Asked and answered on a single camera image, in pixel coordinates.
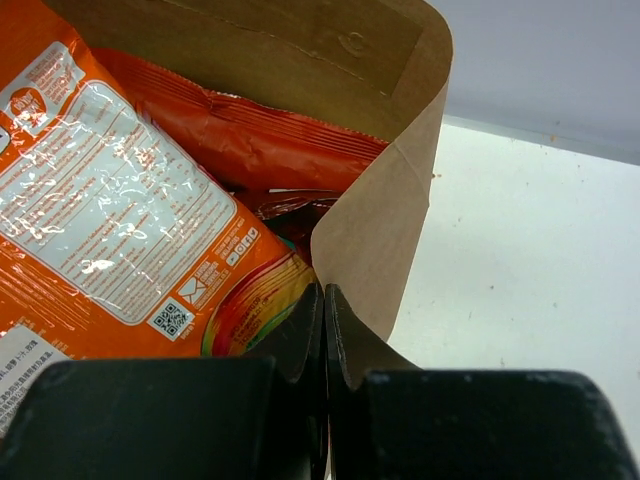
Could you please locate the orange small snack bag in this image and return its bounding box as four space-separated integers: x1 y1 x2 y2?
1 1 316 426

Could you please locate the brown paper bag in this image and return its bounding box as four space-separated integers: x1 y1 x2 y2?
42 0 455 344

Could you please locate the red cassava chips bag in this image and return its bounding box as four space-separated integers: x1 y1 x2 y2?
93 48 388 192

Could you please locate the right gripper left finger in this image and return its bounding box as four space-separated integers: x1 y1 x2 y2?
1 284 324 479

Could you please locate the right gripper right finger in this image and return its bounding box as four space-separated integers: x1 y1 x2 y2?
324 285 639 479

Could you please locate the red Doritos bag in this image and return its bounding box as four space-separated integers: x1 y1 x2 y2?
244 189 341 236

